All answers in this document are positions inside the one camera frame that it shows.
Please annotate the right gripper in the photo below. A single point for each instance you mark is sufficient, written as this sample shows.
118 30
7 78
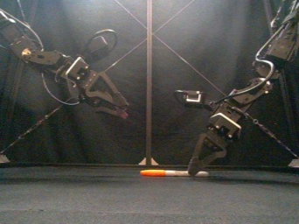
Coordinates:
226 124

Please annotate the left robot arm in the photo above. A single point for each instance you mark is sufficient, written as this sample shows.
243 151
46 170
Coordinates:
43 57

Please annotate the grey marker pen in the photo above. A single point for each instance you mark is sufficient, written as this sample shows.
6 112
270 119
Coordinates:
155 173

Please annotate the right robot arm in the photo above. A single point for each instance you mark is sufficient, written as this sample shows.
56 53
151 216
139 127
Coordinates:
285 43

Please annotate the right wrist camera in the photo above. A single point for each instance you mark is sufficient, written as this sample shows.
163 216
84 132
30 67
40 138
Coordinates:
194 97

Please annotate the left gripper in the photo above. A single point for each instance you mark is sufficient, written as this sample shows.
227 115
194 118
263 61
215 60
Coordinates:
78 71

